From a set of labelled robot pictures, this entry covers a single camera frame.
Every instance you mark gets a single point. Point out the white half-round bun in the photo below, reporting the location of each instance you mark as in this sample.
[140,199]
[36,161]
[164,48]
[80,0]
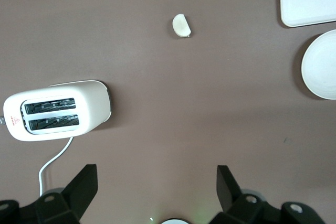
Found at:
[181,26]

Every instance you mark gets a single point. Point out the brown table cloth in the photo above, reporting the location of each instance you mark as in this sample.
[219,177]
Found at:
[157,103]

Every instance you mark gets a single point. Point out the round cream plate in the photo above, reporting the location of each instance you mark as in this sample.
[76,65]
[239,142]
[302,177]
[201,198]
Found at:
[323,66]

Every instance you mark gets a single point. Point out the white two-slot toaster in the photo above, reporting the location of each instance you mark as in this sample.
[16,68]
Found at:
[92,103]

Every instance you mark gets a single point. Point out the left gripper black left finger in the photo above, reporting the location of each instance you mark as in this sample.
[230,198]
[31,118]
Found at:
[76,195]

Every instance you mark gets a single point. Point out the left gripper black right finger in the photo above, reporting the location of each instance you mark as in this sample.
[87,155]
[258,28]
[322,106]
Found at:
[231,197]

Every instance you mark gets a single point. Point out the cream rabbit print tray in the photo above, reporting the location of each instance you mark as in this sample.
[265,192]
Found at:
[307,3]

